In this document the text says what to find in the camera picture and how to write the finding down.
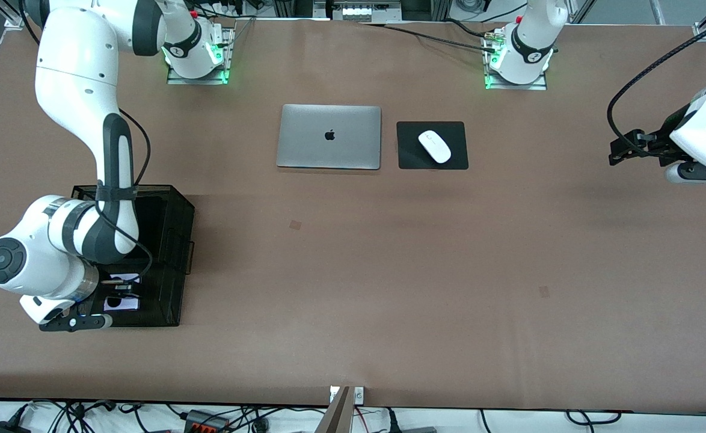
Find thin black table cable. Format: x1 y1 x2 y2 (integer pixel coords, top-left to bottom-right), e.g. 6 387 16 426
445 18 499 39

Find white power strip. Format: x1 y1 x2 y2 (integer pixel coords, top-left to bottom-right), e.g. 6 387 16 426
328 0 391 23

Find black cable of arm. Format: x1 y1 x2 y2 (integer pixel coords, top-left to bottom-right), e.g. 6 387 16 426
606 24 706 162
19 0 154 280

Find black power strip red switches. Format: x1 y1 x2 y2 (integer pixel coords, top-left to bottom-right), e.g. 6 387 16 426
185 410 232 433

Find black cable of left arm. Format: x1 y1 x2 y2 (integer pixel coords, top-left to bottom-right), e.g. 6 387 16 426
606 24 706 162

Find black mouse pad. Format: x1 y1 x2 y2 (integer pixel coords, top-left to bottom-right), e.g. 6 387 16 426
396 121 469 171

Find grey brown post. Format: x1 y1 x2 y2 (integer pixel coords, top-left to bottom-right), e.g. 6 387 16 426
316 386 354 433

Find black mesh two-tier tray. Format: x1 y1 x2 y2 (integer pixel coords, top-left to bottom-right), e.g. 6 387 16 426
55 185 196 328

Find thick black table cable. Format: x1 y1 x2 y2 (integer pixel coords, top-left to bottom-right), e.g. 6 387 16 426
358 22 499 54

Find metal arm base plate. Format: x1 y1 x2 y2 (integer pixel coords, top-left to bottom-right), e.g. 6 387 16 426
167 67 233 85
483 71 548 91

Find black long phone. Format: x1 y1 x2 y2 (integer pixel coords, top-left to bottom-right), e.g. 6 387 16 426
135 195 165 261

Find white computer mouse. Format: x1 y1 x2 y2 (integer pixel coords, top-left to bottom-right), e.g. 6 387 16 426
418 129 452 165

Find lilac flip phone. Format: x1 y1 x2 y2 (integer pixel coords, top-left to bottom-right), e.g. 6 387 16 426
103 274 142 312

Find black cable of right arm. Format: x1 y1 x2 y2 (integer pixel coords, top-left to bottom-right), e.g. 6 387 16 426
19 0 154 280

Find silver closed laptop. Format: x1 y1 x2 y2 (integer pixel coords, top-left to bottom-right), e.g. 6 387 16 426
276 104 382 170

